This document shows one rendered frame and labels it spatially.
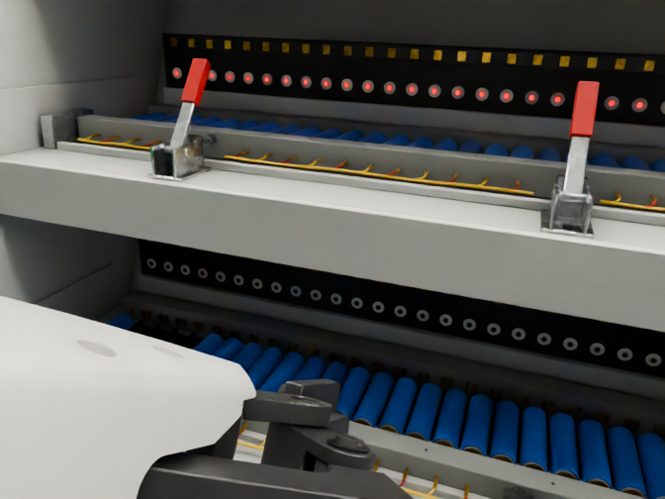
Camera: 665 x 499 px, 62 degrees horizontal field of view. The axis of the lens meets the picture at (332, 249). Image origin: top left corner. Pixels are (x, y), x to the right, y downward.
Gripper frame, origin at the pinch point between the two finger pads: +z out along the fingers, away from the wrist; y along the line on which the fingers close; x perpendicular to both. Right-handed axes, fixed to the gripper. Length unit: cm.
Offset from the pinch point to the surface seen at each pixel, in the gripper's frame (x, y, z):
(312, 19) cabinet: 33.6, -13.0, 30.5
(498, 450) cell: -2.4, 10.9, 25.5
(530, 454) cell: -2.2, 13.1, 25.8
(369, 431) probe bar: -3.1, 2.0, 23.6
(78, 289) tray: 2.2, -30.0, 28.5
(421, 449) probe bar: -3.3, 5.8, 23.2
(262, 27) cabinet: 32.7, -18.4, 30.8
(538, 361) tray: 4.5, 13.3, 33.4
